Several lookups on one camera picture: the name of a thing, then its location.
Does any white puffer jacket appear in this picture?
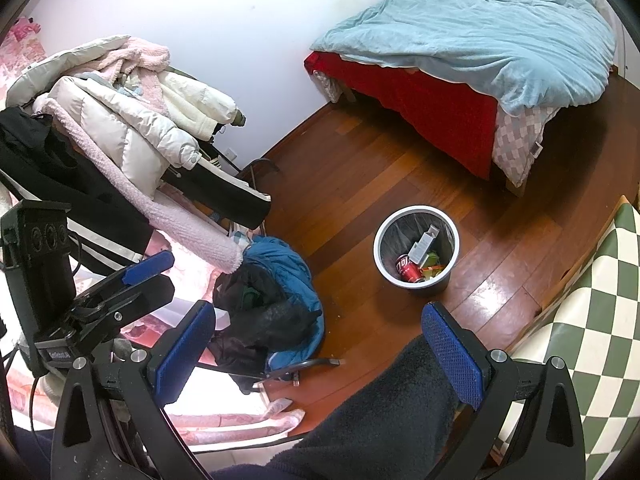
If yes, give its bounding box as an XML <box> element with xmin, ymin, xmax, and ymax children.
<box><xmin>45</xmin><ymin>67</ymin><xmax>238</xmax><ymax>186</ymax></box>

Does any black cable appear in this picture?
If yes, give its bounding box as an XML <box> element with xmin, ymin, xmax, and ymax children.
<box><xmin>0</xmin><ymin>340</ymin><xmax>56</xmax><ymax>433</ymax></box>

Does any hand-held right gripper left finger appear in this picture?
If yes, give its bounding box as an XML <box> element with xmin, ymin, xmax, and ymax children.
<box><xmin>50</xmin><ymin>300</ymin><xmax>217</xmax><ymax>480</ymax></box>

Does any red drink can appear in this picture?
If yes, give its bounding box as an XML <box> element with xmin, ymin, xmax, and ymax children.
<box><xmin>396</xmin><ymin>254</ymin><xmax>425</xmax><ymax>283</ymax></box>

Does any black garment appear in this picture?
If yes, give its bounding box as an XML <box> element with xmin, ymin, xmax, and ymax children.
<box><xmin>210</xmin><ymin>262</ymin><xmax>323</xmax><ymax>396</ymax></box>

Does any red bed sheet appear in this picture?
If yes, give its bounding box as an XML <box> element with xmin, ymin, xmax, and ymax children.
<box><xmin>304</xmin><ymin>50</ymin><xmax>501</xmax><ymax>181</ymax></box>

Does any light blue duvet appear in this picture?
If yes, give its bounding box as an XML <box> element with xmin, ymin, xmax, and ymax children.
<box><xmin>310</xmin><ymin>0</ymin><xmax>617</xmax><ymax>118</ymax></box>

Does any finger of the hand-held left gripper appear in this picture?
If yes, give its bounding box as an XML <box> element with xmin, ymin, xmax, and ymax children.
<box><xmin>75</xmin><ymin>250</ymin><xmax>176</xmax><ymax>311</ymax></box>
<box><xmin>70</xmin><ymin>275</ymin><xmax>176</xmax><ymax>341</ymax></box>

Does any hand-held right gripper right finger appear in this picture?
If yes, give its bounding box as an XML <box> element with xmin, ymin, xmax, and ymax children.
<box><xmin>421</xmin><ymin>301</ymin><xmax>587</xmax><ymax>480</ymax></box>

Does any black plastic bin liner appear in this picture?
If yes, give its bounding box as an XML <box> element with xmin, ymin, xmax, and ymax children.
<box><xmin>379</xmin><ymin>211</ymin><xmax>455</xmax><ymax>286</ymax></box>

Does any grey cardboard box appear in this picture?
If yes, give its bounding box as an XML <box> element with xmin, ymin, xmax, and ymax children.
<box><xmin>407</xmin><ymin>226</ymin><xmax>441</xmax><ymax>263</ymax></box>

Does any person's dark fleece trouser leg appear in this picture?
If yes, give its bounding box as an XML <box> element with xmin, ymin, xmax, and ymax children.
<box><xmin>210</xmin><ymin>335</ymin><xmax>461</xmax><ymax>480</ymax></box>

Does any white round trash bin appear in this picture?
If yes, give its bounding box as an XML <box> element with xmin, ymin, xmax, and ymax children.
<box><xmin>373</xmin><ymin>205</ymin><xmax>460</xmax><ymax>293</ymax></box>

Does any green white checked tablecloth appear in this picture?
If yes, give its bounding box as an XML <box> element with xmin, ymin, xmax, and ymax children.
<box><xmin>492</xmin><ymin>205</ymin><xmax>640</xmax><ymax>480</ymax></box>

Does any pink printed blanket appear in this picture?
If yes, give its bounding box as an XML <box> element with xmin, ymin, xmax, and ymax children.
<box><xmin>0</xmin><ymin>15</ymin><xmax>307</xmax><ymax>448</ymax></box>

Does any pile of coats on chair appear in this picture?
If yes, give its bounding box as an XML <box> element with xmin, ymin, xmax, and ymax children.
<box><xmin>32</xmin><ymin>37</ymin><xmax>244</xmax><ymax>275</ymax></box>

